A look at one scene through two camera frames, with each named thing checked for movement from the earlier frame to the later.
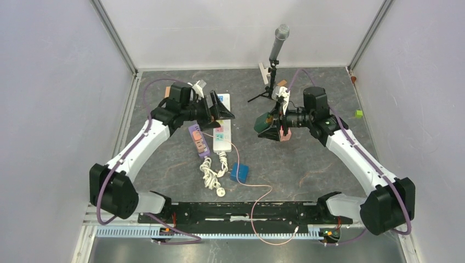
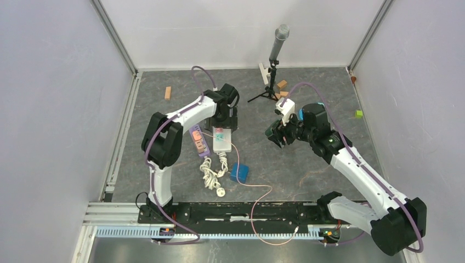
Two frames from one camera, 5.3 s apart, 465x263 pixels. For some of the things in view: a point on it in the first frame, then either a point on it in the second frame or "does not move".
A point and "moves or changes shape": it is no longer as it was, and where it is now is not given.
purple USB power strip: [197, 127] does not move
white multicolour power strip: [222, 135] does not move
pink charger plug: [197, 135] does not move
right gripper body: [299, 118] -> [294, 130]
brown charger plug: [199, 146] does not move
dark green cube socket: [263, 121] moves or changes shape
